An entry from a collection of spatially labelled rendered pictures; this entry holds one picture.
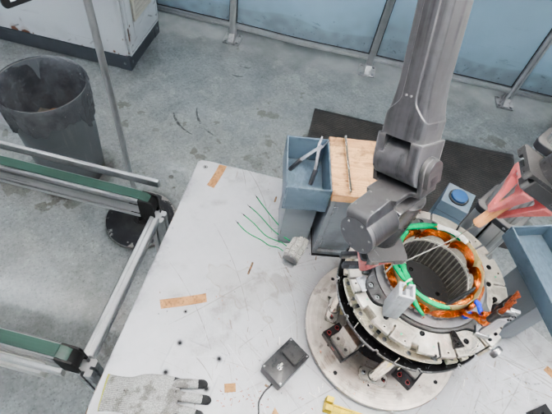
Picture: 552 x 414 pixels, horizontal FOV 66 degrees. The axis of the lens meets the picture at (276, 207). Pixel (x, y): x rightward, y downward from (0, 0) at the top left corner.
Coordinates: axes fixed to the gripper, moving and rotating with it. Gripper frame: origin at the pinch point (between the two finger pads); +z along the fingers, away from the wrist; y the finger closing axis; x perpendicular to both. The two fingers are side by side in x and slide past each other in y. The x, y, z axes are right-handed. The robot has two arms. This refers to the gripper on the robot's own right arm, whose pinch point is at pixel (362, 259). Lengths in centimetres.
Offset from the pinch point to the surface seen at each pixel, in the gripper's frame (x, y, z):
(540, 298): 42.8, 4.7, 10.6
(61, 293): -85, -51, 121
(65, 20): -104, -217, 96
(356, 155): 10.4, -34.4, 10.1
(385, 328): 4.4, 10.3, 7.2
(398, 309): 5.8, 8.3, 3.0
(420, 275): 19.1, -3.2, 14.1
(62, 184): -68, -52, 45
